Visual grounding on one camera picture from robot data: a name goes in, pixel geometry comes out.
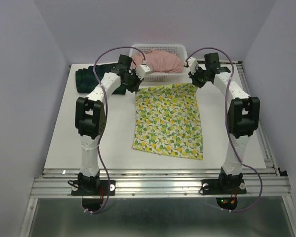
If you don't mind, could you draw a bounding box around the lemon print skirt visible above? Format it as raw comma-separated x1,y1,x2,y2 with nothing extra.
133,83,203,160

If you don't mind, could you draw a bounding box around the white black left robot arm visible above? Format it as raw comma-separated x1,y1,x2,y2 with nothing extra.
68,55,152,196

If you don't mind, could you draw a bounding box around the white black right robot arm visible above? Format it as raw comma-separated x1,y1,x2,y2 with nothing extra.
185,53,260,195

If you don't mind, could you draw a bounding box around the white plastic basket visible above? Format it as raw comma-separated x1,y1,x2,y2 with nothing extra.
129,44,188,83

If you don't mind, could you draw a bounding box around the pink skirt in basket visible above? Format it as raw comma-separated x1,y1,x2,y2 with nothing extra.
145,49,184,74

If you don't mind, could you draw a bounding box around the green plaid folded skirt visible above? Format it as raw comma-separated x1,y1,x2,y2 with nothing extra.
75,63,116,94

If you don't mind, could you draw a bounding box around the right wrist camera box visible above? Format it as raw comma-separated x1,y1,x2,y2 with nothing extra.
185,57,198,75

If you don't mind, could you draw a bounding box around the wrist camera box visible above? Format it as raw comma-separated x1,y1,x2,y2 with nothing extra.
185,57,198,75
135,64,152,80

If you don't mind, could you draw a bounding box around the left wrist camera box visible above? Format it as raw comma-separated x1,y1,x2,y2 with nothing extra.
135,64,152,80

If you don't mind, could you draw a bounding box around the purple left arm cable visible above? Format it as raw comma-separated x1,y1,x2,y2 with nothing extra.
82,46,148,215

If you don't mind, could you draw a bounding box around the aluminium frame rail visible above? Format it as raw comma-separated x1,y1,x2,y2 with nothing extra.
196,59,244,73

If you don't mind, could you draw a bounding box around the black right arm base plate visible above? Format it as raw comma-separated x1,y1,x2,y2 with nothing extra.
199,179,247,211

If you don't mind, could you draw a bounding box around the front aluminium rail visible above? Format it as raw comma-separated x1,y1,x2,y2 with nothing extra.
30,168,292,198

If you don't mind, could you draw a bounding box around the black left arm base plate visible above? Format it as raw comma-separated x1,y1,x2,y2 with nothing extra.
67,180,116,215

